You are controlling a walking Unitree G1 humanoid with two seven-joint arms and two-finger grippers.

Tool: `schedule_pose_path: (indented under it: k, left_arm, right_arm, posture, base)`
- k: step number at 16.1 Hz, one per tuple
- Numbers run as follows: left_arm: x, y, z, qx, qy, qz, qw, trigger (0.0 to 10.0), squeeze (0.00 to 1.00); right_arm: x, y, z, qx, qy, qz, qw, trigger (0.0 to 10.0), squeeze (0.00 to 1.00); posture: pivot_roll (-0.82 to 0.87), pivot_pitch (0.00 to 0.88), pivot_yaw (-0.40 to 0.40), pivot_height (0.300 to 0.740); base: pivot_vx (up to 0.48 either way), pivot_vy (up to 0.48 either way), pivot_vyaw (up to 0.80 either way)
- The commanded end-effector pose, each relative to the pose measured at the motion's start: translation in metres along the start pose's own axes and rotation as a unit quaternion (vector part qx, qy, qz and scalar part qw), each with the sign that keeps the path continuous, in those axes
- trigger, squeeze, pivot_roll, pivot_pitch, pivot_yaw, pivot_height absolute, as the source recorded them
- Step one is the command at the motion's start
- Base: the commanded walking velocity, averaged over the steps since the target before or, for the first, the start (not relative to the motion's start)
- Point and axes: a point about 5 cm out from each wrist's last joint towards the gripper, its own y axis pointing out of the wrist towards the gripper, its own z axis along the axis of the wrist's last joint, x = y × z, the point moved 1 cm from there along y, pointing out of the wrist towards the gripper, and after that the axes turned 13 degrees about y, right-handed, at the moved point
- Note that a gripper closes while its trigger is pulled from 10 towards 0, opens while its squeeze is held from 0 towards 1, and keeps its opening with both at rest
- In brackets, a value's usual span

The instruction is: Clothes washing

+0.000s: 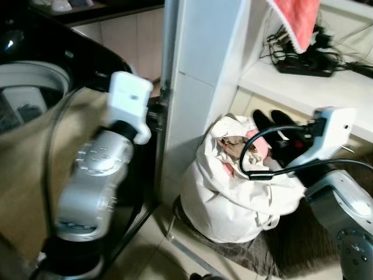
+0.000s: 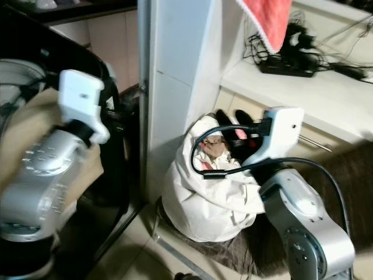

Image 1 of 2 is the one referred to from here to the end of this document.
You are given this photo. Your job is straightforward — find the grey washer drum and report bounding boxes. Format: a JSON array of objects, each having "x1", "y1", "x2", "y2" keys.
[{"x1": 0, "y1": 61, "x2": 75, "y2": 136}]

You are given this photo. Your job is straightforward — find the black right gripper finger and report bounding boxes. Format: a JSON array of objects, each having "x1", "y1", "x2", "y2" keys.
[
  {"x1": 270, "y1": 109, "x2": 304, "y2": 135},
  {"x1": 252, "y1": 109, "x2": 284, "y2": 147}
]

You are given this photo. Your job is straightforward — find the beige cloth garment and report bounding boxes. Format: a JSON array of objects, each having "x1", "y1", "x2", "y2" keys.
[{"x1": 0, "y1": 86, "x2": 112, "y2": 260}]

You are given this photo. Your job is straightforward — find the tangled black cables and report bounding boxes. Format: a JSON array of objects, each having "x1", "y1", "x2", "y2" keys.
[{"x1": 259, "y1": 22, "x2": 373, "y2": 78}]

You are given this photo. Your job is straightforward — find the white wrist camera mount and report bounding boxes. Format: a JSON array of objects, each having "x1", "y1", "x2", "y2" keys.
[
  {"x1": 288, "y1": 107, "x2": 357, "y2": 170},
  {"x1": 107, "y1": 71, "x2": 154, "y2": 145}
]

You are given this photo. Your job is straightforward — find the white counter shelf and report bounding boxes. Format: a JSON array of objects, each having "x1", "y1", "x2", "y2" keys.
[{"x1": 228, "y1": 0, "x2": 373, "y2": 144}]

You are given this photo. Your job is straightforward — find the dark wooden shelf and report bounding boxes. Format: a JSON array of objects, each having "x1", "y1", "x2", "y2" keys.
[{"x1": 28, "y1": 0, "x2": 165, "y2": 27}]

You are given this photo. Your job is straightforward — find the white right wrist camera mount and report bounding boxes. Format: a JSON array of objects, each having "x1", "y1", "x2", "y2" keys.
[{"x1": 288, "y1": 107, "x2": 357, "y2": 170}]

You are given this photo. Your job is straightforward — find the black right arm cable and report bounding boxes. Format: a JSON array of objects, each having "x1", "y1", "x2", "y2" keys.
[{"x1": 238, "y1": 124, "x2": 373, "y2": 180}]

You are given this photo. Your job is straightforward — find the white cabinet pillar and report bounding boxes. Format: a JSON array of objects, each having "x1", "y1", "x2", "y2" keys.
[{"x1": 159, "y1": 0, "x2": 272, "y2": 206}]

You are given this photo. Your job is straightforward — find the white cloth laundry bag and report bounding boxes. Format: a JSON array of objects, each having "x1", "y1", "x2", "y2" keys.
[{"x1": 179, "y1": 113, "x2": 308, "y2": 244}]

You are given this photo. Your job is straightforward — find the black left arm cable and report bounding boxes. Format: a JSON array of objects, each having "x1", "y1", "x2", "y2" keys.
[{"x1": 42, "y1": 87, "x2": 82, "y2": 237}]

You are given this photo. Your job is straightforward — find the red towel white trim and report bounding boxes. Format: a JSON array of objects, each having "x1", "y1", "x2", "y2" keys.
[{"x1": 266, "y1": 0, "x2": 323, "y2": 54}]

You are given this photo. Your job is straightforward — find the black power strip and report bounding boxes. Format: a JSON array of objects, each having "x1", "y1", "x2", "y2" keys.
[{"x1": 276, "y1": 55, "x2": 337, "y2": 78}]

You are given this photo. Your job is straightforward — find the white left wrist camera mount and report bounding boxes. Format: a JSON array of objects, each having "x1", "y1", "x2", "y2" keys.
[{"x1": 107, "y1": 71, "x2": 154, "y2": 145}]

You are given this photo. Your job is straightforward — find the black washing machine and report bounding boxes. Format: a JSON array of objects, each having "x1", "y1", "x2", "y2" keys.
[{"x1": 0, "y1": 5, "x2": 165, "y2": 280}]

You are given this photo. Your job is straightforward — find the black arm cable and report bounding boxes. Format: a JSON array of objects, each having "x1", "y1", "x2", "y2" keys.
[
  {"x1": 238, "y1": 124, "x2": 373, "y2": 180},
  {"x1": 42, "y1": 87, "x2": 82, "y2": 237}
]

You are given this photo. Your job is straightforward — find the brown patterned garment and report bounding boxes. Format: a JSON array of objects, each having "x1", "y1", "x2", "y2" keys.
[{"x1": 217, "y1": 135, "x2": 262, "y2": 165}]

